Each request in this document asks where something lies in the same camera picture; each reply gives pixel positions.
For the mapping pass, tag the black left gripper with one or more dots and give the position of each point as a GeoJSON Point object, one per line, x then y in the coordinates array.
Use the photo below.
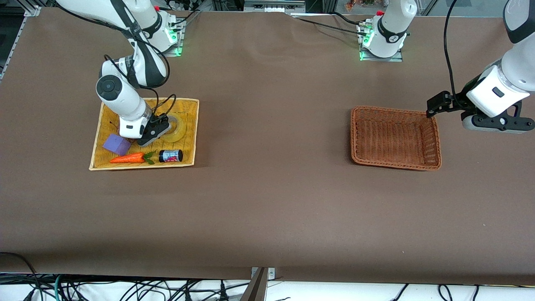
{"type": "Point", "coordinates": [459, 100]}

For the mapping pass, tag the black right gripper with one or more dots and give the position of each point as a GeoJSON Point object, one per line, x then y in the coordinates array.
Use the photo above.
{"type": "Point", "coordinates": [157, 128]}

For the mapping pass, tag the clear tape roll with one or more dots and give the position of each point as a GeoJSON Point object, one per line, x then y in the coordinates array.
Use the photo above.
{"type": "Point", "coordinates": [180, 131]}

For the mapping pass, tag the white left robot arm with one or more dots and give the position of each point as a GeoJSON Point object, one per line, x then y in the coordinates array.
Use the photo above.
{"type": "Point", "coordinates": [391, 25]}

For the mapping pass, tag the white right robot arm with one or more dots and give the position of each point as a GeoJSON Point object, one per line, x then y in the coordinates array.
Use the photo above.
{"type": "Point", "coordinates": [125, 100]}

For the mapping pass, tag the small black jar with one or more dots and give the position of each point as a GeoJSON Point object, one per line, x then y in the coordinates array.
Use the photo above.
{"type": "Point", "coordinates": [170, 156]}

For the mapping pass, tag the orange toy carrot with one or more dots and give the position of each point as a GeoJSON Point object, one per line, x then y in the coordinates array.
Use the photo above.
{"type": "Point", "coordinates": [127, 159]}

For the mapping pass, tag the yellow wicker basket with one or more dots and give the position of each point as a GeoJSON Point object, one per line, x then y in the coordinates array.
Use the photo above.
{"type": "Point", "coordinates": [186, 108]}

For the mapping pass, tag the purple cube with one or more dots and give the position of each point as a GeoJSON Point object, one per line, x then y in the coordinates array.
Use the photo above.
{"type": "Point", "coordinates": [117, 145]}

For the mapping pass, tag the brown wicker basket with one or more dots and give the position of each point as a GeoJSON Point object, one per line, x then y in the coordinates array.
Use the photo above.
{"type": "Point", "coordinates": [393, 138]}

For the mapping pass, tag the colourful background object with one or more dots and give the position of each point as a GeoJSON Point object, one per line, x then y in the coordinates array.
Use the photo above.
{"type": "Point", "coordinates": [355, 5]}

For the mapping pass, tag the grey metal equipment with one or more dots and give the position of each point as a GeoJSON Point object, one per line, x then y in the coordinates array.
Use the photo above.
{"type": "Point", "coordinates": [271, 6]}

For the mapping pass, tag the grey slanted beam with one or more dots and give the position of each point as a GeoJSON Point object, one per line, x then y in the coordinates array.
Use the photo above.
{"type": "Point", "coordinates": [257, 290]}

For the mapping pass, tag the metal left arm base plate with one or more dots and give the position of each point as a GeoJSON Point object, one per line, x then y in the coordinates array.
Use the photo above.
{"type": "Point", "coordinates": [380, 59]}

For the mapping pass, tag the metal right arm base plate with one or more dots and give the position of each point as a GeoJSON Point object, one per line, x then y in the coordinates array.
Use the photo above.
{"type": "Point", "coordinates": [177, 52]}

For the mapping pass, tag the aluminium frame rail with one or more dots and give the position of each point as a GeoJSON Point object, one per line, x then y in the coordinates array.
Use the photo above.
{"type": "Point", "coordinates": [31, 10]}

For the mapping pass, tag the metal table edge bracket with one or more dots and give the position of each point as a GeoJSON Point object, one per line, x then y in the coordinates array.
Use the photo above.
{"type": "Point", "coordinates": [271, 274]}

